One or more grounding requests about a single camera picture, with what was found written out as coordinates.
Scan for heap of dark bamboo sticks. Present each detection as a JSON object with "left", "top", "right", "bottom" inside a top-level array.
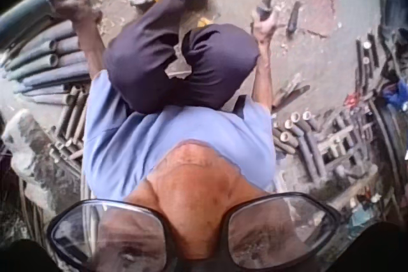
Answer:
[{"left": 296, "top": 25, "right": 408, "bottom": 196}]

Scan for dark hand tool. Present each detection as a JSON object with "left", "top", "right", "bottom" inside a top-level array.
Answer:
[{"left": 286, "top": 0, "right": 303, "bottom": 36}]

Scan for person's left hand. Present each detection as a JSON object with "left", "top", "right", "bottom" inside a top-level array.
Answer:
[{"left": 50, "top": 0, "right": 103, "bottom": 36}]

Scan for bundle of metal blades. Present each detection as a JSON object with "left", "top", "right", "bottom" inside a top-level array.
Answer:
[{"left": 272, "top": 81, "right": 310, "bottom": 111}]

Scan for blue cloth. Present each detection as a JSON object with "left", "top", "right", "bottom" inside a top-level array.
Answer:
[{"left": 381, "top": 80, "right": 408, "bottom": 108}]

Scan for row of grey bamboo tubes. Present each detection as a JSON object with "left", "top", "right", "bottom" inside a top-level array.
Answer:
[{"left": 0, "top": 19, "right": 94, "bottom": 108}]

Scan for pile of short brown bamboo pieces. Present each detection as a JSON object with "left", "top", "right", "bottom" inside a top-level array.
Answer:
[{"left": 47, "top": 85, "right": 91, "bottom": 166}]

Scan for person's legs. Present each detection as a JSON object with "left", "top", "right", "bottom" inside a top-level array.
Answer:
[{"left": 103, "top": 0, "right": 261, "bottom": 116}]

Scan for pile of cut bamboo stubs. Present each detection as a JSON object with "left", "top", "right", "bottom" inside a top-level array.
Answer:
[{"left": 272, "top": 110, "right": 323, "bottom": 159}]

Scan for person's right hand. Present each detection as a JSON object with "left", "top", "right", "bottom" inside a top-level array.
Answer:
[{"left": 251, "top": 6, "right": 282, "bottom": 43}]

